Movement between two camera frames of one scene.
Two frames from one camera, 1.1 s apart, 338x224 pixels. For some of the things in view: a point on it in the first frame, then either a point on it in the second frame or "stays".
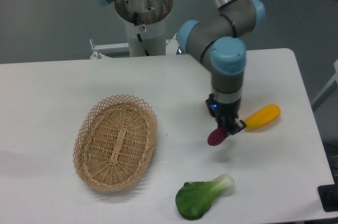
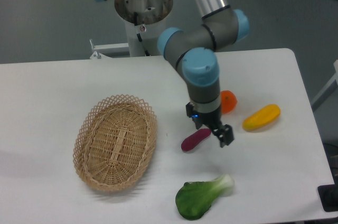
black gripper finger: x=223 y=122 -> x=197 y=123
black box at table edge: x=328 y=195 stays
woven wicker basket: x=115 y=139 stays
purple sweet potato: x=216 y=136 -> x=195 y=138
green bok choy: x=194 y=198 stays
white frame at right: x=328 y=90 stays
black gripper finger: x=236 y=125 -> x=225 y=134
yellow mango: x=262 y=117 stays
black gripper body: x=225 y=113 -> x=209 y=114
